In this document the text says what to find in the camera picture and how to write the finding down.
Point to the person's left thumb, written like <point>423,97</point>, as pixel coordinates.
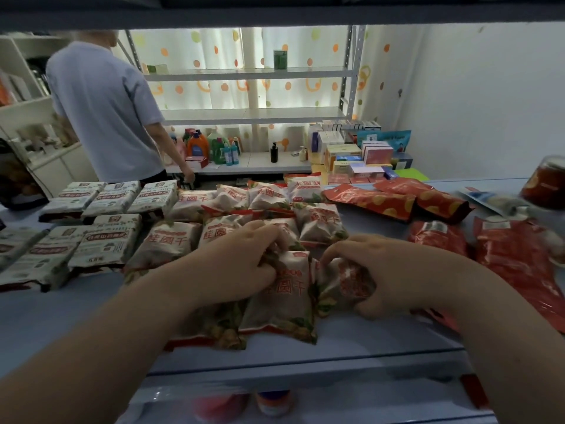
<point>262,278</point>

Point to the white cabinet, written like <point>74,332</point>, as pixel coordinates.
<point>31,114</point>

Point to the dotted white curtain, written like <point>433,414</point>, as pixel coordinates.
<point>282,48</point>

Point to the black bag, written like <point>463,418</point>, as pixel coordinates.
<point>17,180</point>

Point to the pile of white red bags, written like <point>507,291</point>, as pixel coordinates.
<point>229,211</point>

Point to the person's left forearm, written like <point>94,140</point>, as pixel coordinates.
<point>101,344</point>

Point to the pink box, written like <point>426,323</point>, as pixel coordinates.
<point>196,162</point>

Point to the jar with red contents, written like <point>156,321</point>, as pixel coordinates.
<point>545,183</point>

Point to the small pale green box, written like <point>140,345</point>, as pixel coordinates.
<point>156,69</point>

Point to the person's left hand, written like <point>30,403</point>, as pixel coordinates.
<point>225,269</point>

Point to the blue white flat packet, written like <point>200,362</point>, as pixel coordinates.
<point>490,200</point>

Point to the person's right forearm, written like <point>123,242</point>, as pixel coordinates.
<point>507,339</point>

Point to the black pump bottle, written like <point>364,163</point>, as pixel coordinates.
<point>274,153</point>

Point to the blue bottle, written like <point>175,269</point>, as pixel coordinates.
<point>231,154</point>

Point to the stack of white green packs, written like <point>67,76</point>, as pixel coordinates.
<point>88,225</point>

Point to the green detergent bottle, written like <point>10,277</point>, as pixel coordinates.
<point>216,147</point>

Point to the white red dried fruit packet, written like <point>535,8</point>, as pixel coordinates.
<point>342,282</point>
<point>282,304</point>

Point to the red container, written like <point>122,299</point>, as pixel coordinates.
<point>220,408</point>

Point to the pile of cosmetics boxes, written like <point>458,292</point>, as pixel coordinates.
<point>348,154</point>

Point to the grey metal shelf unit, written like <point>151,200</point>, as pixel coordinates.
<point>251,116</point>

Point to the small white pump bottle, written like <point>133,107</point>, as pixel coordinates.
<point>303,154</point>

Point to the person's right hand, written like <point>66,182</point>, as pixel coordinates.
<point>401,278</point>

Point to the person's right thumb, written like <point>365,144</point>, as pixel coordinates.
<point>368,309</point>

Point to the orange detergent bottle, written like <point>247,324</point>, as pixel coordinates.
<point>198,145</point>

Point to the red white bottle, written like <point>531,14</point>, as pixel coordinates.
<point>274,402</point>

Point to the grey shelf board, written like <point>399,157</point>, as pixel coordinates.
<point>282,10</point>

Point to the orange red snack bag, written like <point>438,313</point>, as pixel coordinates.
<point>375,200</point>
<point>437,200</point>

